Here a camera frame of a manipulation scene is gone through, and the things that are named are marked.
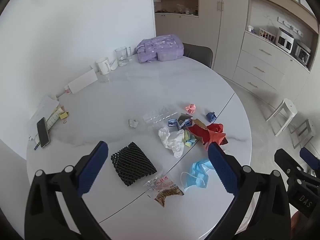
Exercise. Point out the pink crumpled paper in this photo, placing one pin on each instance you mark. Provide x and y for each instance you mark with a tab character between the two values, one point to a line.
191	108

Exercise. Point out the dark pen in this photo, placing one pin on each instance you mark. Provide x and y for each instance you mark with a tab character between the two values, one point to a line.
37	145

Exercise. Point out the small white crumpled paper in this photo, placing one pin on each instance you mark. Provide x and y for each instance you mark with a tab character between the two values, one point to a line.
133	123

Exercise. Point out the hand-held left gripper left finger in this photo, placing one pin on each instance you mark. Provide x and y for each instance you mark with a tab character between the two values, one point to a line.
93	170

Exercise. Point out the white countertop oven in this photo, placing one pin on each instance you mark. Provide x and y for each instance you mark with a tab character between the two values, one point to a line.
285	40

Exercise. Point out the white stool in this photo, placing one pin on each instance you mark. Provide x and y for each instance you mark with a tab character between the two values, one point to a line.
287	107

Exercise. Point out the dark blue crumpled paper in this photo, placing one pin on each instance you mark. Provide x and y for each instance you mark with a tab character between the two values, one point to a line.
211	117

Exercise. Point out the white wall power strip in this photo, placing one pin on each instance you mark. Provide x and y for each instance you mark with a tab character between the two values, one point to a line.
290	26

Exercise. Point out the beige tall cupboard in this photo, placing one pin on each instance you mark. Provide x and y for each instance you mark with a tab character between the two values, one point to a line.
225	30

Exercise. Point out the small white jar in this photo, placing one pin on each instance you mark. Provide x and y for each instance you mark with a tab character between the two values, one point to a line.
249	28

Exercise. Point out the beige drawer cabinet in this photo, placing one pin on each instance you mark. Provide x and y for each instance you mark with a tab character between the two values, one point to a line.
262	62

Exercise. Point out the clear plastic tray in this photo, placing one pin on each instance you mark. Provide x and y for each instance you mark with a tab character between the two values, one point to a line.
160	115

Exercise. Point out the white mug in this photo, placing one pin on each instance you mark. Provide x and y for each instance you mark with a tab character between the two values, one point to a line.
103	65

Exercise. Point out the spice rack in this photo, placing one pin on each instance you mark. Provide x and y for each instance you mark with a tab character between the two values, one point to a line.
267	35

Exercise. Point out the wide clear glass tumbler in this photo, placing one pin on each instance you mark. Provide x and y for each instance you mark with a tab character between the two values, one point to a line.
122	57

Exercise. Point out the blue printed carton box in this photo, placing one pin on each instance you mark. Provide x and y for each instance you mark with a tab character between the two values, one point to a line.
182	123

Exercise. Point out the small pink item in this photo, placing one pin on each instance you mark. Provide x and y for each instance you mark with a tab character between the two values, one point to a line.
67	89

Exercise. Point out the yellow and blue crumpled paper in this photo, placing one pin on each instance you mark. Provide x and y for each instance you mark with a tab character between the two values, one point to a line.
190	138

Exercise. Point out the black foam net sleeve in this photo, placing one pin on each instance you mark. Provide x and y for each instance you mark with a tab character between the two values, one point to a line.
132	163

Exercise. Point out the white paper sheets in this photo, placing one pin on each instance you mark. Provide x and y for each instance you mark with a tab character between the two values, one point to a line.
46	106

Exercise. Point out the yellow binder clip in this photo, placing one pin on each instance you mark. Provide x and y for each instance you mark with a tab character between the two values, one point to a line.
63	115

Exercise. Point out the purple backpack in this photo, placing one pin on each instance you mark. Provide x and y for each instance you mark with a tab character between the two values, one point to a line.
160	47

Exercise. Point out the white plastic bag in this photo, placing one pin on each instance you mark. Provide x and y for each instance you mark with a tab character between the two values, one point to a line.
172	140

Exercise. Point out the black smartphone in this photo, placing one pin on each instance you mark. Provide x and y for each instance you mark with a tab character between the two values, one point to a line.
43	132

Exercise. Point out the blue face mask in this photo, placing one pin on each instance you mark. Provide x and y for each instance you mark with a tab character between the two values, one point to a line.
198	175

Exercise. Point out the white folded card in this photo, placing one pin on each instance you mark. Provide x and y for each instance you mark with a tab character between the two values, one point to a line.
82	82

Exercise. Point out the silver countertop appliance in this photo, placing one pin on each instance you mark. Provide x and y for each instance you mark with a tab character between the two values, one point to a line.
302	53

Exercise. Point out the grey chair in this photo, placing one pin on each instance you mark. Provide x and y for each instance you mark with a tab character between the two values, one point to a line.
197	53

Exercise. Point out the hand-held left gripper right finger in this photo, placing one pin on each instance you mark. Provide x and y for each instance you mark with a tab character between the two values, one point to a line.
222	167

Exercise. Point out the clear snack packet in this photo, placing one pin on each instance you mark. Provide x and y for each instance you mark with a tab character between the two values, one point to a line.
163	190

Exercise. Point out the grey stool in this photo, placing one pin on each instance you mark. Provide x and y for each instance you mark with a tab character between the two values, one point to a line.
307	127

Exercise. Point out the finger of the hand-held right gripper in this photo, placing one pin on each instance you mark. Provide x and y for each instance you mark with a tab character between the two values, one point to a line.
310	157
285	160

